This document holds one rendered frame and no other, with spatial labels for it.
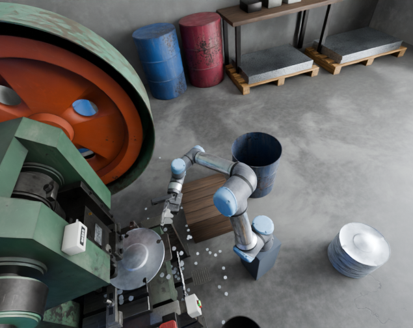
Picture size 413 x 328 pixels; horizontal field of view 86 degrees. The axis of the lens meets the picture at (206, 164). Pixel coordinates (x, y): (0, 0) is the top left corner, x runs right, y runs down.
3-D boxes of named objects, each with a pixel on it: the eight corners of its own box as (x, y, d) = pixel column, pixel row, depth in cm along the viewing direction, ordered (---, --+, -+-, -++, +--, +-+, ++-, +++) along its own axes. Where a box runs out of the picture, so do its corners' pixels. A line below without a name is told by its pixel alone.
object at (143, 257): (116, 304, 95) (114, 304, 95) (98, 249, 113) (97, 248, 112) (174, 263, 103) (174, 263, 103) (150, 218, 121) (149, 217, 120)
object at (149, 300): (144, 226, 133) (141, 221, 129) (153, 312, 104) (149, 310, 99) (93, 242, 130) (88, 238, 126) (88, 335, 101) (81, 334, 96)
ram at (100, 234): (125, 232, 105) (95, 198, 83) (127, 264, 95) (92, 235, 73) (88, 244, 103) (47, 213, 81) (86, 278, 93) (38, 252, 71)
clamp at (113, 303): (121, 285, 107) (112, 280, 99) (122, 327, 96) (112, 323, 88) (109, 289, 107) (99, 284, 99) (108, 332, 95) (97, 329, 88)
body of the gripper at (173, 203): (177, 212, 117) (183, 191, 123) (161, 208, 117) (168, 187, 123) (177, 216, 124) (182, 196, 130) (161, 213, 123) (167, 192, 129)
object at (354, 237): (330, 226, 157) (331, 226, 156) (371, 219, 157) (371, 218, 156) (354, 269, 137) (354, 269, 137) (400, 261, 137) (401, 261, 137)
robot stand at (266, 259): (257, 246, 181) (261, 221, 147) (274, 265, 170) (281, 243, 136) (240, 260, 176) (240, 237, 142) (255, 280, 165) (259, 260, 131)
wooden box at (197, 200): (224, 194, 218) (222, 171, 192) (239, 228, 193) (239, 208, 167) (185, 206, 214) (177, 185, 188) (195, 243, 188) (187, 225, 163)
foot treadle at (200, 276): (207, 268, 164) (206, 265, 160) (211, 282, 158) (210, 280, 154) (128, 295, 158) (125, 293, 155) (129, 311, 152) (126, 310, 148)
